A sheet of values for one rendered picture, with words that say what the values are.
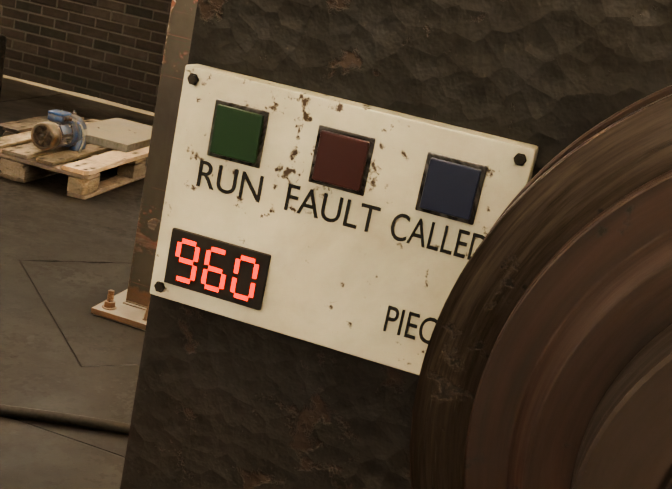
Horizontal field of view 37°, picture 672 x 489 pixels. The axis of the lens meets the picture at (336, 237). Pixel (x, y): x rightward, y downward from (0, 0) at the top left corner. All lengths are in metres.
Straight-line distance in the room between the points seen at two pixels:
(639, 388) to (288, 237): 0.33
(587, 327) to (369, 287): 0.23
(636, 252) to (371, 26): 0.28
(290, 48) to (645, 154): 0.29
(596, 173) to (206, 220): 0.32
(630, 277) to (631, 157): 0.06
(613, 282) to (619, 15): 0.22
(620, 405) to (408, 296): 0.26
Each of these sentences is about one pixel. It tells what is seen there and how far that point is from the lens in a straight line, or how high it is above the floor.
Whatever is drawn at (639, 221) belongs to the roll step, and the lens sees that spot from 0.53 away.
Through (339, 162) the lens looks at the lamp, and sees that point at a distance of 0.70.
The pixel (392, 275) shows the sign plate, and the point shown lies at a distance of 0.71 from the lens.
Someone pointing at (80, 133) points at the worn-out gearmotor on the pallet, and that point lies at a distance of 5.28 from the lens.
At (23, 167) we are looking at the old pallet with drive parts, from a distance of 5.10.
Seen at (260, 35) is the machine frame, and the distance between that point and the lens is 0.74.
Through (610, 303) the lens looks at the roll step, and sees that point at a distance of 0.52.
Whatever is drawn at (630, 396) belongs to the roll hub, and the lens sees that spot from 0.48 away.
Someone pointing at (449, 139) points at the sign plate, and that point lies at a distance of 0.69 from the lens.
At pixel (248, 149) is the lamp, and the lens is 0.72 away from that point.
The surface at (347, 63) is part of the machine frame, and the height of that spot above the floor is 1.26.
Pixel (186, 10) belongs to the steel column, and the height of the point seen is 1.08.
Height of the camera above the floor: 1.33
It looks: 15 degrees down
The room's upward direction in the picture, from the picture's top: 12 degrees clockwise
